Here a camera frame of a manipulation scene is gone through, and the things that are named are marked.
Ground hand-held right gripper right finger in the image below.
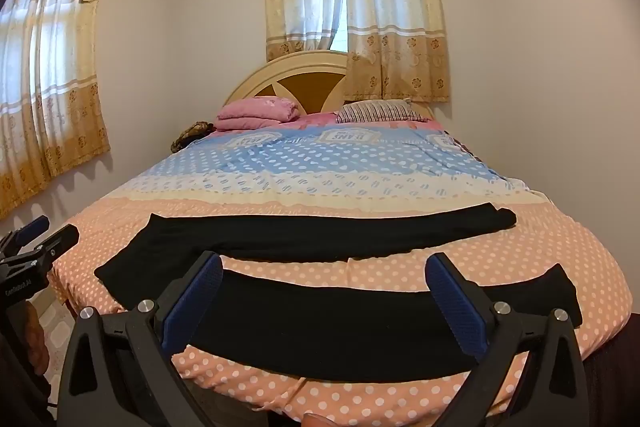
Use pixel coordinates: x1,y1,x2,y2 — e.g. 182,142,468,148
425,252,586,427

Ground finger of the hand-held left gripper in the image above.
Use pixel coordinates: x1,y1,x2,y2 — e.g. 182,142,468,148
10,215,51,249
30,224,80,266

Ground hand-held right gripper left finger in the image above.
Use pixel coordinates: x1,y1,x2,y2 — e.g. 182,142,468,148
57,251,224,427

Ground black pants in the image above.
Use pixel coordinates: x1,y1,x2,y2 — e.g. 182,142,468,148
94,202,583,383

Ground person's left hand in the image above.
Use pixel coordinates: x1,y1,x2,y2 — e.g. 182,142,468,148
27,302,52,375

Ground beige floral curtain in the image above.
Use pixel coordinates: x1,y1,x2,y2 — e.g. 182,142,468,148
0,0,112,220
260,0,451,104

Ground brown patterned bag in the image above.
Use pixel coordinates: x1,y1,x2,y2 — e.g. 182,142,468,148
170,121,217,154

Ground polka dot bedsheet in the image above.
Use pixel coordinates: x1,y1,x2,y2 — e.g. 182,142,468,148
50,119,633,423

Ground pink folded blanket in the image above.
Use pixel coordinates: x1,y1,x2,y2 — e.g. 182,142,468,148
215,97,301,131

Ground striped pillow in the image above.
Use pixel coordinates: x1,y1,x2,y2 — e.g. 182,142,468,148
335,99,431,124

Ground cream wooden headboard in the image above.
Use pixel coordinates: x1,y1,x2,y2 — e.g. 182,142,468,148
220,50,436,122

